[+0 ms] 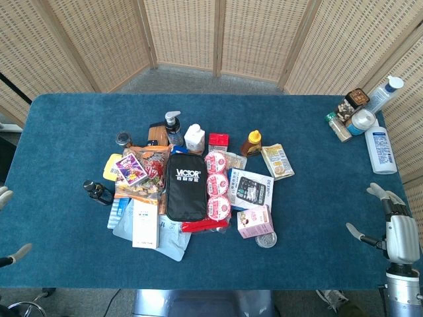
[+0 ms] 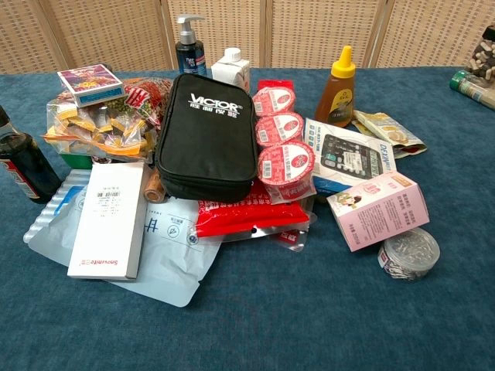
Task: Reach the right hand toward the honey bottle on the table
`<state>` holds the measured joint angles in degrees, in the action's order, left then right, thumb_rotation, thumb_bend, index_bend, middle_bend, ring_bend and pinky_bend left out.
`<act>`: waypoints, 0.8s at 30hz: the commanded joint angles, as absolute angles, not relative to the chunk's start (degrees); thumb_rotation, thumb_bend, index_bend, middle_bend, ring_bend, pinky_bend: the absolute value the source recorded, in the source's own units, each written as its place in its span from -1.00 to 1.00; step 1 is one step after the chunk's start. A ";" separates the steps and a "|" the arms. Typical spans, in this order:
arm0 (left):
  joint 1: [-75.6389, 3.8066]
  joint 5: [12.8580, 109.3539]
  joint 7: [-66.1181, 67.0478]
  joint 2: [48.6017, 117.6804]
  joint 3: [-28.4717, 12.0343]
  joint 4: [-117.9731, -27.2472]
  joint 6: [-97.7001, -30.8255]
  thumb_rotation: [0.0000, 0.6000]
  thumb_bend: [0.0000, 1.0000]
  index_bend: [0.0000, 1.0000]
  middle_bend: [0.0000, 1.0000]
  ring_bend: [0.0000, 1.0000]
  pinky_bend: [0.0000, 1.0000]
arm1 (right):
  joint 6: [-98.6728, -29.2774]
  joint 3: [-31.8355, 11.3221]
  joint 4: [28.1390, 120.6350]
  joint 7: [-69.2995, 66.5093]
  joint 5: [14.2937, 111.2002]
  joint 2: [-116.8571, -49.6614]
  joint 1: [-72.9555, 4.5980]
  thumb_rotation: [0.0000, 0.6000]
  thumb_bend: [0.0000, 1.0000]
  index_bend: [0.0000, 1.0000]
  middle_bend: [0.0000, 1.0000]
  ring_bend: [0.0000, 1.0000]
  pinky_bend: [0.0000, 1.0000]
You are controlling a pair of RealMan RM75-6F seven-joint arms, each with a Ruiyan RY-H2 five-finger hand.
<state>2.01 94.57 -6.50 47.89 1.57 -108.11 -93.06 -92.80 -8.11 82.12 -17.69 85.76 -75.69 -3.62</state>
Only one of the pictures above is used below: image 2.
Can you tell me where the brown stained glass jar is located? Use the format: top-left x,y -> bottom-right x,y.
144,166 -> 166,203

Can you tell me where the honey squeeze bottle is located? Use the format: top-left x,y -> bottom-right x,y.
314,45 -> 357,128

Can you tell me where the blue pump dispenser bottle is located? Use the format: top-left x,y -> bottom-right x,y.
175,14 -> 208,77

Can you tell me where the dark soy sauce bottle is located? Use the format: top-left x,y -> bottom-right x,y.
0,105 -> 63,205

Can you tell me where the red snack packet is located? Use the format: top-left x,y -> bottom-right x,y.
195,181 -> 316,253

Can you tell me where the red jelly cup pack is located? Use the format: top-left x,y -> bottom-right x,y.
253,79 -> 317,206

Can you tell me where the black Victor zip pouch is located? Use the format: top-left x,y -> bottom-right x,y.
155,73 -> 259,203

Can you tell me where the pale blue foil pouch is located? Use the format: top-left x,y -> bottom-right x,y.
28,185 -> 222,308

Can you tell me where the boxed calculator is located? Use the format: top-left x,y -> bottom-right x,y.
304,117 -> 397,195

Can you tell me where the white drink carton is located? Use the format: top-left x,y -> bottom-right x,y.
210,47 -> 251,94

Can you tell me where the blue table cloth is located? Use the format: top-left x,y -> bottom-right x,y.
0,66 -> 495,371

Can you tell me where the pink carton box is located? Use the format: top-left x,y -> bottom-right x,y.
326,171 -> 431,253

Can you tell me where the red bag of green peas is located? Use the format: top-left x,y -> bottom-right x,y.
111,77 -> 175,131

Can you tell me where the white Snowmate box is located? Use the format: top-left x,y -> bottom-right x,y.
67,162 -> 150,280

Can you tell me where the yellow snack sachet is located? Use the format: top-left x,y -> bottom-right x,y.
350,110 -> 428,160

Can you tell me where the woven folding screen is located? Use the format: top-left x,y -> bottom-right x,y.
0,0 -> 495,75

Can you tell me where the clear bag of yellow candies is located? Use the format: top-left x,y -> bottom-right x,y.
42,90 -> 154,159

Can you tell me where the green plastic box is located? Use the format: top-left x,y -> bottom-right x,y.
58,151 -> 94,170

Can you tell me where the round clear tub of clips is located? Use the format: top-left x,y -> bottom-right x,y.
377,227 -> 442,280

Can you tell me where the purple and blue card box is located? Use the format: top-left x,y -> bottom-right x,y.
56,63 -> 127,108

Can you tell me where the corrugated blue plastic pack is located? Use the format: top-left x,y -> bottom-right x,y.
22,168 -> 92,245

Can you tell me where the green-capped jar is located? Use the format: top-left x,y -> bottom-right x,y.
449,70 -> 495,111

